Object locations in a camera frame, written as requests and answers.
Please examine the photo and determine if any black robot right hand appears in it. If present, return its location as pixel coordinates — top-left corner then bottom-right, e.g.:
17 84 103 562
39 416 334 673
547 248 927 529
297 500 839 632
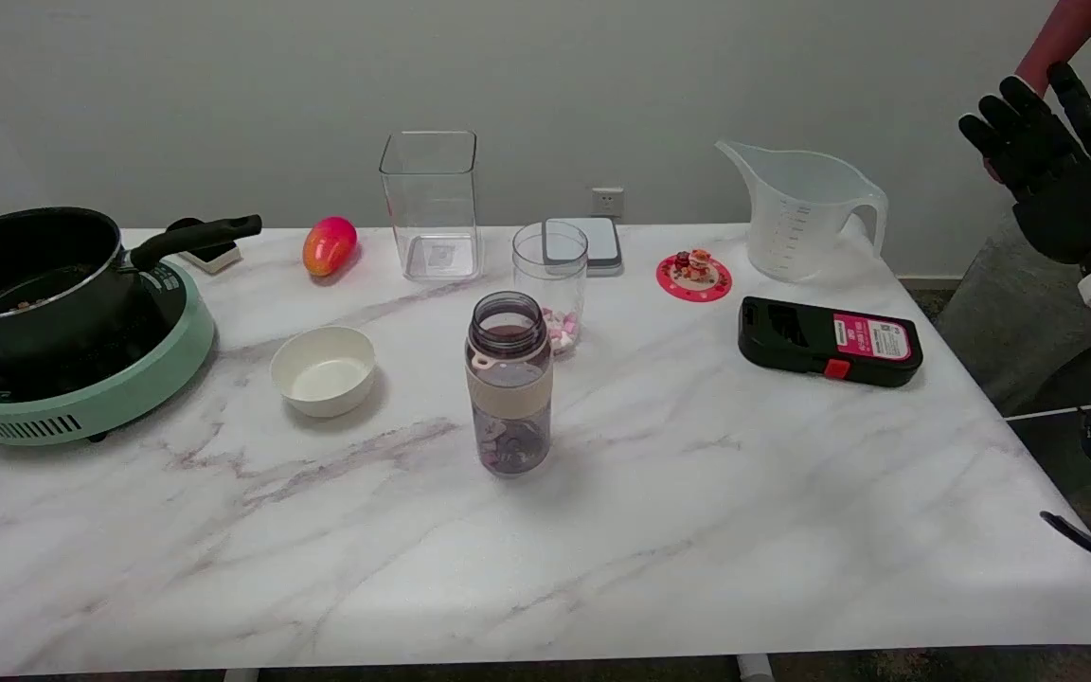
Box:
959 62 1091 266

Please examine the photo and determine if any clear glass with candies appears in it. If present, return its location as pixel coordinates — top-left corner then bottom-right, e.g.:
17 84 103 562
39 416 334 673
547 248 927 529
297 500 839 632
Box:
512 221 590 357

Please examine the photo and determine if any large translucent measuring jug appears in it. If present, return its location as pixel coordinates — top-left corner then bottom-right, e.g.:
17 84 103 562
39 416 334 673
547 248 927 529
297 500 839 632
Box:
715 140 889 283

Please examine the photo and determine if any black box with pink label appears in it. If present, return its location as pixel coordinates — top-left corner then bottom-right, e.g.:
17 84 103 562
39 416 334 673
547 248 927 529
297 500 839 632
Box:
738 296 924 388

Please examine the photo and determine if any red coaster with figurines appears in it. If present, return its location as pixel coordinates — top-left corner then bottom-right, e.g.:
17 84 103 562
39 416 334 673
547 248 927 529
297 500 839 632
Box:
656 249 733 303

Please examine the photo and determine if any grey and white square lid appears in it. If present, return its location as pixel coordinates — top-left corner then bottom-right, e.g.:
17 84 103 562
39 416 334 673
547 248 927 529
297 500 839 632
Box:
544 217 623 278

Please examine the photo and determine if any clear purple water bottle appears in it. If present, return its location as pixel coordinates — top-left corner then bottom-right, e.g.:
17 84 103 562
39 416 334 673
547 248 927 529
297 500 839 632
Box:
465 292 554 476

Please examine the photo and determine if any clear square tall container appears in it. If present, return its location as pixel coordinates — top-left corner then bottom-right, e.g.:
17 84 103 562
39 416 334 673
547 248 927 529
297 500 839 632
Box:
379 131 483 282

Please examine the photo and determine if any red and yellow mango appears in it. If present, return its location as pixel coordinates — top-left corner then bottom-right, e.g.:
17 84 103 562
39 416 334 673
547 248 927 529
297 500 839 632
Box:
303 216 359 278

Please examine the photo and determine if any white ceramic bowl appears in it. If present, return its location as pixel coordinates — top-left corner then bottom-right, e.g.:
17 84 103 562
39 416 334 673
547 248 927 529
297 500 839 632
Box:
270 326 378 419

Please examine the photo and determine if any small white and black device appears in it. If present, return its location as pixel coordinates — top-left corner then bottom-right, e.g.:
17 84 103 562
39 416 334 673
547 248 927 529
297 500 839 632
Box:
167 218 243 276

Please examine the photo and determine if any green induction cooker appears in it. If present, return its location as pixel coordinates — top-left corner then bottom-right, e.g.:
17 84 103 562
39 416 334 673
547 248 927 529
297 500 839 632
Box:
0 258 217 447

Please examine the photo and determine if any black saucepan with handle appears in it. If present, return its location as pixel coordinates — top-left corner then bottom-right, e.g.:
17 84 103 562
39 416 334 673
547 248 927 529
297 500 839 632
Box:
0 206 263 366

